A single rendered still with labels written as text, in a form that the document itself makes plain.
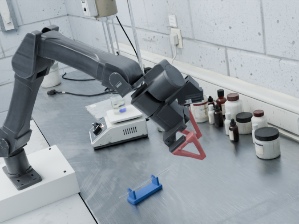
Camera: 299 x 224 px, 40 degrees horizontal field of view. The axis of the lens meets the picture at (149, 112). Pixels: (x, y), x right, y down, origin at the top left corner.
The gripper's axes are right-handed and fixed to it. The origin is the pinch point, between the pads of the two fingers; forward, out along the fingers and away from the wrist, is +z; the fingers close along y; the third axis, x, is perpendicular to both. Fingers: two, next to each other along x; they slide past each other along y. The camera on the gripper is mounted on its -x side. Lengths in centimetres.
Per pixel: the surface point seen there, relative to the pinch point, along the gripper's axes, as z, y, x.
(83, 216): -7.7, -2.4, 34.4
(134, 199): -0.3, 0.7, 23.1
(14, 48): -60, 250, 130
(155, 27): -8, 114, 9
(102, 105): -7, 79, 43
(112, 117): -9, 43, 28
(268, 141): 19.4, 13.6, -8.9
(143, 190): 1.4, 4.4, 21.6
